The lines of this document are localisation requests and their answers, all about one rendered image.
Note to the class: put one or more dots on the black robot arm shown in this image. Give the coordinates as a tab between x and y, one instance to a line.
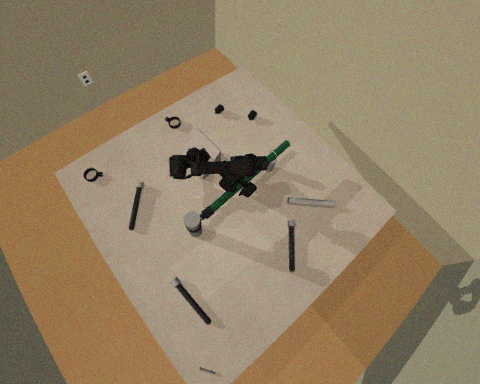
197	160

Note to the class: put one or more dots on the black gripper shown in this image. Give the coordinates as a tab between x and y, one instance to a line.
248	188

